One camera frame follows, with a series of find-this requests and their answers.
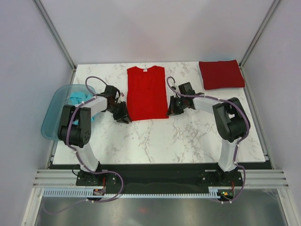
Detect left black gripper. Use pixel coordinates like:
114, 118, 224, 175
106, 101, 132, 124

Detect bright red t shirt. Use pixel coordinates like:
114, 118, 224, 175
127, 65, 168, 121

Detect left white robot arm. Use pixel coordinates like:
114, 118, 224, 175
57, 85, 132, 185

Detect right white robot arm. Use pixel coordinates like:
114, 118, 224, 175
166, 81, 251, 186

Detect teal t shirt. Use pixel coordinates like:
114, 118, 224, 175
69, 91, 99, 125

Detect translucent blue plastic bin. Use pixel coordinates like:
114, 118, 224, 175
41, 84, 95, 141

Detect folded dark red t shirt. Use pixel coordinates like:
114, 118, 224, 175
198, 60, 245, 90

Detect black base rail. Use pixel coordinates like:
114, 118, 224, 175
48, 161, 273, 195

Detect white slotted cable duct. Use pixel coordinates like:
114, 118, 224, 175
43, 188, 234, 199

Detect right aluminium frame post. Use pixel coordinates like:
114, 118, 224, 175
238, 0, 282, 69

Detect aluminium frame post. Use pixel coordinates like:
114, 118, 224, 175
238, 0, 282, 69
33, 0, 77, 72

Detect left aluminium frame post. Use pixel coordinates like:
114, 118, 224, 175
33, 0, 77, 72

